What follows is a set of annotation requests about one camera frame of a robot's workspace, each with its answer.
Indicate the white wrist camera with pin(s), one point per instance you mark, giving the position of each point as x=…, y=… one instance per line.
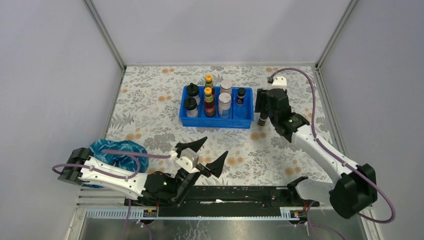
x=187, y=160
x=277, y=82

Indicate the yellow cap sauce bottle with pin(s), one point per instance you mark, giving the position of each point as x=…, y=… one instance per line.
x=208, y=79

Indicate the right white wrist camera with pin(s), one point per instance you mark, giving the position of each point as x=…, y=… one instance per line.
x=277, y=82

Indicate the blue plastic divided bin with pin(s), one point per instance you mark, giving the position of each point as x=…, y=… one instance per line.
x=240, y=117

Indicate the small dark spice bottle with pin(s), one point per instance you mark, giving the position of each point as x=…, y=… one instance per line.
x=262, y=120
x=241, y=93

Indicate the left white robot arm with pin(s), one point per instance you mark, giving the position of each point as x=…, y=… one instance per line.
x=157, y=188

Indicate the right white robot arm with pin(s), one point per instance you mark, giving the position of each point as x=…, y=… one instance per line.
x=351, y=188

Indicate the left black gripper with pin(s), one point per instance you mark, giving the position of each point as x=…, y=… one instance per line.
x=216, y=166

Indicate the blue patterned cloth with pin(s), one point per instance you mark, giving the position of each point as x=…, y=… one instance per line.
x=121, y=161

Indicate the silver lid spice tin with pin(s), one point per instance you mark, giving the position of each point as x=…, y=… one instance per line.
x=224, y=105
x=226, y=86

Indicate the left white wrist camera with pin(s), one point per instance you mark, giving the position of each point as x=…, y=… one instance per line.
x=187, y=160

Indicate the green label sauce bottle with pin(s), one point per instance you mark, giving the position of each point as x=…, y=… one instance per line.
x=209, y=102

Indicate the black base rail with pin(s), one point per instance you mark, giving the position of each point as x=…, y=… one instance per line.
x=229, y=201

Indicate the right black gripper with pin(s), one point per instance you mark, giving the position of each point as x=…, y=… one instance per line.
x=261, y=97

